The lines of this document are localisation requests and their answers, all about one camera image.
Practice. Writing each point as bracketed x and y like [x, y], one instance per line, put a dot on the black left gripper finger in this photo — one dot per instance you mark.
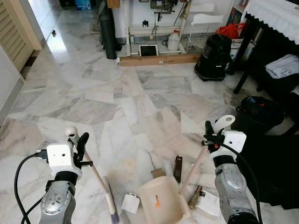
[84, 142]

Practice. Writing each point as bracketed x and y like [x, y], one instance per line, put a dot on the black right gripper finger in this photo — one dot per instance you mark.
[209, 128]

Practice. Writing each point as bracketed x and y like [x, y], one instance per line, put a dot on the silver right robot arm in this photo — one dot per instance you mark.
[231, 186]

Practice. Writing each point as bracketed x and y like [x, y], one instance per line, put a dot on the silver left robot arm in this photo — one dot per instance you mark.
[56, 200]

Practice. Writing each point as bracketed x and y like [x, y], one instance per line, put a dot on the small brown bottle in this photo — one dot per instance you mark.
[195, 197]

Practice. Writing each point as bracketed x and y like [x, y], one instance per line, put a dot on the flat white carton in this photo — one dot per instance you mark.
[209, 203]

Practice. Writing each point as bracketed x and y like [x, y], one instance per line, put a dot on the brown cardboard piece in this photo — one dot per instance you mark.
[158, 173]

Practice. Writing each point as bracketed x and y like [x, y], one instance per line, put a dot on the black cloth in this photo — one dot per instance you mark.
[271, 168]

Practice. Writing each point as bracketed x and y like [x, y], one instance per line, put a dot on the black vacuum cleaner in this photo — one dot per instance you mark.
[215, 56]

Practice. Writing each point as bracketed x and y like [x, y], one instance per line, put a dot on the black table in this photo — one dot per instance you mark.
[245, 60]

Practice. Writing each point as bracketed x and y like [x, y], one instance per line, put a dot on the long brown cardboard box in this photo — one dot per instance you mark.
[159, 59]

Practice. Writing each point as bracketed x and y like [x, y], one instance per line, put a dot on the white plastic jug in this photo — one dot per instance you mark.
[173, 41]

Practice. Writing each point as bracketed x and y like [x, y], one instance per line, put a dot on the folded grey cloth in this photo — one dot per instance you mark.
[283, 66]

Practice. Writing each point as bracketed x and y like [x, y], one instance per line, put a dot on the white-framed dark tablet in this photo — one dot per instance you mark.
[148, 50]

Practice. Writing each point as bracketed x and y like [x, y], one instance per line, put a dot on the red bag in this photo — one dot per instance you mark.
[230, 31]

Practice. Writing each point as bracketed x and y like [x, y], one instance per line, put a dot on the white chair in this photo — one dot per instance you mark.
[207, 19]

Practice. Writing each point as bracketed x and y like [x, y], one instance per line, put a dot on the black rolled mat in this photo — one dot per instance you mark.
[108, 32]

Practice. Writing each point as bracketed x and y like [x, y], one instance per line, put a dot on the small dark door stopper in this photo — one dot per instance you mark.
[53, 32]

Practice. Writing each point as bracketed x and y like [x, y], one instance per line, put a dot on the white shelf rack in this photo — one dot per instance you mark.
[127, 28]

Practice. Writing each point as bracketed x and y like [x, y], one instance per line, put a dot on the white lace tablecloth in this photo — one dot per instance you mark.
[275, 18]

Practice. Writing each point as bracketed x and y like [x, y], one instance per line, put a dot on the wooden louvre door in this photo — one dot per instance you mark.
[14, 32]

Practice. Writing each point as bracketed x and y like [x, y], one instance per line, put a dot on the dark metal machine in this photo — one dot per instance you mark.
[163, 4]

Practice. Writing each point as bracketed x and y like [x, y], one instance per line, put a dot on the blue storage box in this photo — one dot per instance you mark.
[83, 4]

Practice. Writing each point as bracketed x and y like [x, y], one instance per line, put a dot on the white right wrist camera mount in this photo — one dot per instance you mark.
[235, 140]

